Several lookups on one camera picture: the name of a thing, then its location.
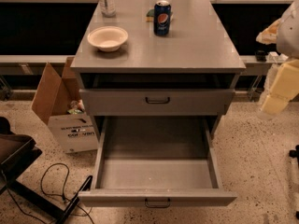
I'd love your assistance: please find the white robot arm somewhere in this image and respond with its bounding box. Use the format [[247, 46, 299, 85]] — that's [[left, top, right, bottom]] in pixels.
[[256, 0, 299, 119]]

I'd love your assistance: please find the black chair frame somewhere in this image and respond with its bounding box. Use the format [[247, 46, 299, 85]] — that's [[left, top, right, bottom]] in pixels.
[[0, 117, 94, 224]]

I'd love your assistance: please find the grey drawer cabinet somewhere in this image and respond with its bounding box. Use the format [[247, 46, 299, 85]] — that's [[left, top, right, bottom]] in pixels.
[[72, 0, 245, 132]]

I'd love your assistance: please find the white power strip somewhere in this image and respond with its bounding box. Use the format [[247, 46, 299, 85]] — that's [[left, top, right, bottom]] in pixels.
[[268, 51, 288, 63]]

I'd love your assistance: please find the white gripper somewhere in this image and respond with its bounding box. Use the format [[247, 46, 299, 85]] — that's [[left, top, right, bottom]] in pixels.
[[261, 60, 299, 115]]

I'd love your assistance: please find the open lower grey drawer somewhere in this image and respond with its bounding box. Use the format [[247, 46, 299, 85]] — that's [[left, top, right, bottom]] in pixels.
[[79, 117, 237, 208]]

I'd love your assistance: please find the green yellow sponge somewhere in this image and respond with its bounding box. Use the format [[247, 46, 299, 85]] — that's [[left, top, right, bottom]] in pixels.
[[146, 9, 173, 23]]

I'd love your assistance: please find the white paper bowl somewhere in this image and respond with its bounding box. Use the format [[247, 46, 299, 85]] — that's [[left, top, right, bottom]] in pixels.
[[87, 26, 128, 52]]

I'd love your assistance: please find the blue pepsi can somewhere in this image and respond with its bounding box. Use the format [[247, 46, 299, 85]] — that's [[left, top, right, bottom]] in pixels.
[[153, 0, 171, 36]]

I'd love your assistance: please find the black caster wheel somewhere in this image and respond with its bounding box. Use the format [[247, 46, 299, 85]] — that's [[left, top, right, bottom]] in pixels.
[[289, 145, 299, 166]]

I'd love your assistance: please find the upper grey drawer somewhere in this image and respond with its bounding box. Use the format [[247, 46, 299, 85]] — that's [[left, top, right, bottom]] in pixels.
[[79, 87, 235, 116]]

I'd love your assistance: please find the black power adapter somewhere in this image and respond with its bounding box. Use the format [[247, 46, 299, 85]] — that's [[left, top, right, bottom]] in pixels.
[[255, 50, 267, 62]]

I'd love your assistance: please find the clear plastic bottle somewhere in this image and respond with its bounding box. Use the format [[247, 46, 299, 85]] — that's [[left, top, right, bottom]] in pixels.
[[99, 0, 116, 17]]

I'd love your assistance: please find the black floor cable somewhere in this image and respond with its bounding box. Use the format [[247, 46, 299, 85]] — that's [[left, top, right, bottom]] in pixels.
[[1, 162, 95, 224]]

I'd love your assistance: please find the open cardboard box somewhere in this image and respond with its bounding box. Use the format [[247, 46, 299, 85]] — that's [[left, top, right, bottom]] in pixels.
[[32, 57, 97, 153]]

